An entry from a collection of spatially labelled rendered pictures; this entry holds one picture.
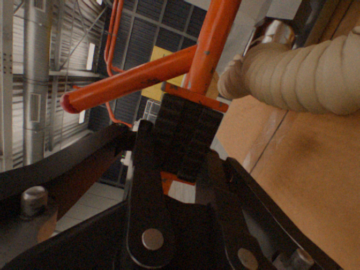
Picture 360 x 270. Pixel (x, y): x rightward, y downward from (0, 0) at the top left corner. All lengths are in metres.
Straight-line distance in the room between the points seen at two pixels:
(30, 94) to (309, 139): 6.07
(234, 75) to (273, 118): 0.10
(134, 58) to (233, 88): 10.92
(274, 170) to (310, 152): 0.05
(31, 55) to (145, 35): 6.76
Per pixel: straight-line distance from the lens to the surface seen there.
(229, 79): 0.20
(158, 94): 7.49
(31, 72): 6.03
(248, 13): 1.28
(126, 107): 11.38
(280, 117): 0.25
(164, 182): 0.16
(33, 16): 5.94
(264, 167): 0.24
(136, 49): 11.11
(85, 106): 0.18
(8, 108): 3.02
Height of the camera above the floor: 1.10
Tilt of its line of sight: 8 degrees down
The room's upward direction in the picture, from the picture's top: 72 degrees counter-clockwise
